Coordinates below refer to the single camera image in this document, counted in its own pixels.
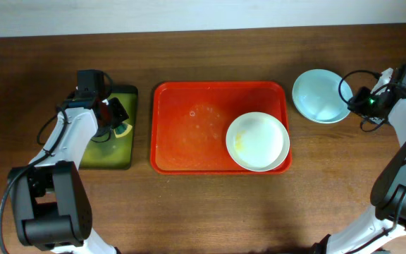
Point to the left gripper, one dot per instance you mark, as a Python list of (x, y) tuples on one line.
[(117, 113)]

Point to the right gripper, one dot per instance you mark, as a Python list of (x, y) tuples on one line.
[(359, 104)]

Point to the yellow green sponge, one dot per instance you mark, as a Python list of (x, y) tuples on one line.
[(122, 130)]

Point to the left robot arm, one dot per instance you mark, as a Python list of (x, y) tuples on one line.
[(50, 207)]

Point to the white plate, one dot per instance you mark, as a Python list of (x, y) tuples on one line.
[(258, 142)]

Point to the light blue plate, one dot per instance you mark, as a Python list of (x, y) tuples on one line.
[(315, 95)]

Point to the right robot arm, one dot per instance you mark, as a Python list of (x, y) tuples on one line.
[(385, 218)]

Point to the red plastic tray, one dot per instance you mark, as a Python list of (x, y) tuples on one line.
[(190, 120)]

